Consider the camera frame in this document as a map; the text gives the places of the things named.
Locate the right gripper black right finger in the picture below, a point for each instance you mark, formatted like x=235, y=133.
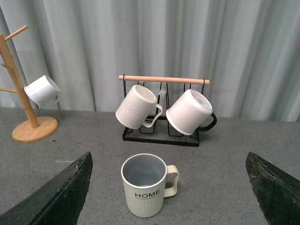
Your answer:
x=277, y=192

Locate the grey curtain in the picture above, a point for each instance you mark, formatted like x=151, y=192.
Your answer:
x=248, y=49

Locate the white mug on tree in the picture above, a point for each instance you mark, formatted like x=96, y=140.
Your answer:
x=43, y=91

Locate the cream ribbed hanging mug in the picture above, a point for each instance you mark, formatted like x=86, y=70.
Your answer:
x=136, y=107

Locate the wooden mug tree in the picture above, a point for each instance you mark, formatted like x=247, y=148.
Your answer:
x=34, y=128

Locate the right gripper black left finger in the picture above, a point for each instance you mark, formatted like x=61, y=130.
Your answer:
x=58, y=202

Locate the white mug black handle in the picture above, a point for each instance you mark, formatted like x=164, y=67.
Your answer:
x=192, y=111

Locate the cream HOME mug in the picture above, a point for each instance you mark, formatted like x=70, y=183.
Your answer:
x=147, y=181

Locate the black wire mug rack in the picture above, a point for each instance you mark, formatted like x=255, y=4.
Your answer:
x=162, y=132

